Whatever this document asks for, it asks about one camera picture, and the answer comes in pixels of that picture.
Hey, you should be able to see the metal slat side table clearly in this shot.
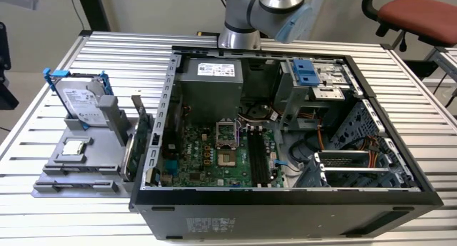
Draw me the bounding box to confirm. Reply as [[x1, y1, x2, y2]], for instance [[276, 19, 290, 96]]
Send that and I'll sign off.
[[421, 45, 457, 108]]

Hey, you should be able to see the black upright post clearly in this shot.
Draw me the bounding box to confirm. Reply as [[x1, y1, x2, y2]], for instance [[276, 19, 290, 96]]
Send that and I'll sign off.
[[74, 0, 111, 33]]

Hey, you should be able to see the round CPU cooler fan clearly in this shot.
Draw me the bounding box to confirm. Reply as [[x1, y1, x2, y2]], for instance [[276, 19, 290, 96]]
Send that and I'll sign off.
[[238, 102, 277, 122]]

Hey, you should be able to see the orange wire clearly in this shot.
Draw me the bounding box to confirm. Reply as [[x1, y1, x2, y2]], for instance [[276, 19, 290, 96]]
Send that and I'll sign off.
[[316, 114, 328, 151]]

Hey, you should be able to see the grey power supply unit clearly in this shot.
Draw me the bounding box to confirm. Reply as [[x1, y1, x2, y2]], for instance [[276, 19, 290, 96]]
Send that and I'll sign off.
[[174, 57, 246, 124]]

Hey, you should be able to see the grey metal drive cage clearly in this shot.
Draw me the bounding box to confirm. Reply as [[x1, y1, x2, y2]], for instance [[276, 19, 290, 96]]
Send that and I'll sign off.
[[276, 57, 354, 131]]

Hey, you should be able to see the black looped wire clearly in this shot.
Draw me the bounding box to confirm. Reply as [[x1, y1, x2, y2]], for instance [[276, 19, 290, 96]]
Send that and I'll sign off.
[[289, 139, 320, 165]]

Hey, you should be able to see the silver drive plate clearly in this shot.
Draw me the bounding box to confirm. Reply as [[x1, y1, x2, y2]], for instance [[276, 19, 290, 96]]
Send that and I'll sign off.
[[308, 86, 346, 101]]

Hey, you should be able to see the black RAM slot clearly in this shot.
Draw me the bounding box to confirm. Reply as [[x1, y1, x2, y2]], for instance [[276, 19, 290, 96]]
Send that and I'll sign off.
[[248, 127, 264, 188], [256, 127, 273, 188]]

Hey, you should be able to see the coloured power wire bundle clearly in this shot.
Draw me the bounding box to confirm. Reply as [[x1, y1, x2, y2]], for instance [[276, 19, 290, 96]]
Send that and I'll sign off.
[[358, 135, 381, 170]]

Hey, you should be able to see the blue drive latch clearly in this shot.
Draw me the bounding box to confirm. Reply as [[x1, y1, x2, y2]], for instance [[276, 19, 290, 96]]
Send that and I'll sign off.
[[290, 59, 320, 87]]

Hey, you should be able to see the red office chair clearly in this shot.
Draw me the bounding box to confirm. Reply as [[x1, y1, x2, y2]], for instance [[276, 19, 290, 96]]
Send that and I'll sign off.
[[361, 0, 457, 53]]

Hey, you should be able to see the metal socket cover frame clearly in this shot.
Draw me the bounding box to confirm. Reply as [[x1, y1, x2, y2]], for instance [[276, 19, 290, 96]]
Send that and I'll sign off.
[[216, 117, 240, 149]]

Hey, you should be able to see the silver CPU chip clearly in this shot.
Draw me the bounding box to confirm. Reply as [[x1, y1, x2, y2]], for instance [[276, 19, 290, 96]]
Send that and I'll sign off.
[[61, 140, 87, 156]]

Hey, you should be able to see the black open PC case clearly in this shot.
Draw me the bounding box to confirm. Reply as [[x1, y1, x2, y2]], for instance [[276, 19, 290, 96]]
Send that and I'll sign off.
[[129, 44, 445, 241]]

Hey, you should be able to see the green motherboard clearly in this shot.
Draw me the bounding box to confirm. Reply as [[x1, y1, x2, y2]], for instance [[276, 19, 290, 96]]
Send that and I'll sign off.
[[159, 117, 288, 188]]

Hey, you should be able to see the hard disk in blue carrier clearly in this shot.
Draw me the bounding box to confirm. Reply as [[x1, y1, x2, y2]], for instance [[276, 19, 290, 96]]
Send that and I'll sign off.
[[43, 67, 115, 129]]

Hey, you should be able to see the grey parts rack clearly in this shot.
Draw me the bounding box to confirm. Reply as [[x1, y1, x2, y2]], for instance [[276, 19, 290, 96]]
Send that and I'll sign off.
[[32, 95, 155, 199]]

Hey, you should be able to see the black RAM stick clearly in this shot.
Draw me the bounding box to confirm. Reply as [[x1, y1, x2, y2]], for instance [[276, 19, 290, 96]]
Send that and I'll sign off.
[[38, 182, 115, 190], [44, 164, 119, 172]]

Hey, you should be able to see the CPU socket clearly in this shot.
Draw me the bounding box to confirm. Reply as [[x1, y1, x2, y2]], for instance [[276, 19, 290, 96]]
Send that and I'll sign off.
[[217, 148, 240, 168]]

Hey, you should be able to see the green graphics card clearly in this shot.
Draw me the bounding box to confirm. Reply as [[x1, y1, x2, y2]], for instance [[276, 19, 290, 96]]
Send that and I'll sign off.
[[119, 95, 150, 182]]

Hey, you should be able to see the thin black wall cable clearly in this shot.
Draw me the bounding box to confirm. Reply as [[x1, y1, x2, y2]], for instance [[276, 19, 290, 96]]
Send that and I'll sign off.
[[69, 0, 87, 30]]

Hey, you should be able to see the grey metal disk bay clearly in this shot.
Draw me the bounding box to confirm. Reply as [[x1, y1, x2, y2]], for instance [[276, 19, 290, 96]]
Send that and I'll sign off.
[[296, 149, 395, 188]]

